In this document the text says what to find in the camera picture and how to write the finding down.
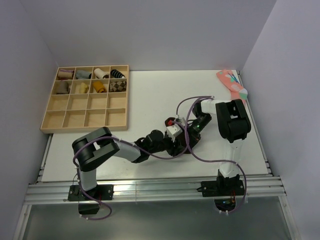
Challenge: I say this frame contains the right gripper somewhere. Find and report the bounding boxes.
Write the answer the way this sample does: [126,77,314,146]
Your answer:
[181,114,213,152]

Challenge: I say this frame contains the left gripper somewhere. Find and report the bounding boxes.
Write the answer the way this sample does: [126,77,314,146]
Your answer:
[148,132,186,157]

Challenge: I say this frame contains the brown sock with striped cuff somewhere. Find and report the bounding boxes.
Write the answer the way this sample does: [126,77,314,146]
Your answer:
[164,116,201,156]

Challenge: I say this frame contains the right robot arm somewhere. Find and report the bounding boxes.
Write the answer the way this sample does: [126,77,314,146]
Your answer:
[184,97,251,195]

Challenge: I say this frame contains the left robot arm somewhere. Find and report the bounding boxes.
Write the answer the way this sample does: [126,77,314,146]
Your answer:
[71,127,188,200]

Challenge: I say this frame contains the brown checkered rolled sock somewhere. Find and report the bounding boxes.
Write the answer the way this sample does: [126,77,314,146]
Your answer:
[109,80,127,93]

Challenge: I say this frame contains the pink patterned sock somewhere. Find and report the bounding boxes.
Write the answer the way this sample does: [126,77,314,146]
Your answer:
[216,69,248,105]

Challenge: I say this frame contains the mustard yellow rolled sock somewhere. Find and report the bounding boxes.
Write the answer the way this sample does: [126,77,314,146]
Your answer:
[92,81,107,93]

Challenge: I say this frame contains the black white striped rolled sock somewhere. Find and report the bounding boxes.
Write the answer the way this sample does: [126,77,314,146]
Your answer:
[110,69,125,79]

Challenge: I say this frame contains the wooden compartment tray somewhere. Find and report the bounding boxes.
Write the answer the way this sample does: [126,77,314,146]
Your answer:
[40,65,130,134]

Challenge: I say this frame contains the pale yellow rolled sock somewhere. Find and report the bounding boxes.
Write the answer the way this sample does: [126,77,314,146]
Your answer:
[76,82,89,94]

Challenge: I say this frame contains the grey blue rolled sock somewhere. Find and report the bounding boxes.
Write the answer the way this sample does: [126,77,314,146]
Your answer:
[75,70,92,80]

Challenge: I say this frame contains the grey brown rolled sock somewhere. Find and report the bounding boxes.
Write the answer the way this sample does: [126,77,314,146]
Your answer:
[55,81,70,95]

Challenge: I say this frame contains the beige striped rolled sock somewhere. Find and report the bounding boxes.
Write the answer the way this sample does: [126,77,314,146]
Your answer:
[57,69,74,79]

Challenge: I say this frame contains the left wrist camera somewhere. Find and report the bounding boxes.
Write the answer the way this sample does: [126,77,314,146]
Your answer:
[166,120,184,141]

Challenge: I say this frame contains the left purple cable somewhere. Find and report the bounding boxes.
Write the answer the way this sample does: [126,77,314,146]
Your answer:
[72,119,198,221]

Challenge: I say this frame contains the purple cable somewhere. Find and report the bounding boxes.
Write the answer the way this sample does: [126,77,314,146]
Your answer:
[72,119,198,221]
[176,95,249,216]

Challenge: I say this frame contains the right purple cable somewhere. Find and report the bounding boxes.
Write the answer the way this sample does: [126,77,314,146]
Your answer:
[176,95,249,216]

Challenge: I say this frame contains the aluminium frame rail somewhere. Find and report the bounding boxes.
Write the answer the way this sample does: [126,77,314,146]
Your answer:
[23,175,287,205]

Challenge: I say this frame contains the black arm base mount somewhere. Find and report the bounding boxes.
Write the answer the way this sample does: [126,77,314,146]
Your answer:
[196,180,245,197]

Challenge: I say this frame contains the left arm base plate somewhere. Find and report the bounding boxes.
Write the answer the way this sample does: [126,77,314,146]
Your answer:
[67,184,114,202]

